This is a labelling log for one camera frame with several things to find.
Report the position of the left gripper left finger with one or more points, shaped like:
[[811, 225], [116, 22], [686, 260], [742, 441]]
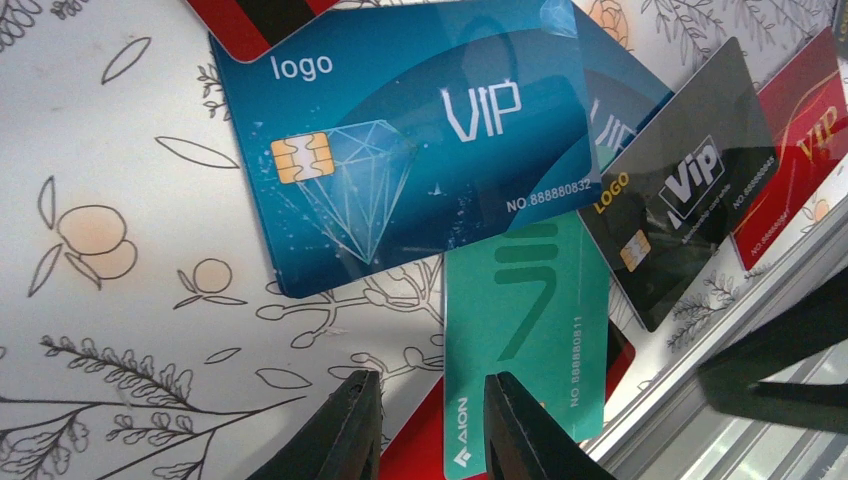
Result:
[[342, 440]]

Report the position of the red gold VIP card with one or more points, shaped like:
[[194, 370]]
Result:
[[806, 111]]

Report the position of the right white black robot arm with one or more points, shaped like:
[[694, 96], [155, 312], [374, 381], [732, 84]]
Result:
[[732, 381]]

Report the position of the black card bottom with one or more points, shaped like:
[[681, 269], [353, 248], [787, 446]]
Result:
[[683, 185]]

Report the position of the blue card upper right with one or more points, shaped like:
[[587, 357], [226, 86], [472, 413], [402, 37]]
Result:
[[623, 94]]

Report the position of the floral patterned table mat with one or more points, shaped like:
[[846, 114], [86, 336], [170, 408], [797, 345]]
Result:
[[141, 336]]

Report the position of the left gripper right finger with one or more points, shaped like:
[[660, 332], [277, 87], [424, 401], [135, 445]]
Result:
[[523, 441]]

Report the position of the blue VIP card lower right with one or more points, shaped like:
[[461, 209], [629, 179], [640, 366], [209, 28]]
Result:
[[375, 137]]

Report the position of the green VIP card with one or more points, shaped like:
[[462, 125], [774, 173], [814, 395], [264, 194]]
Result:
[[532, 302]]

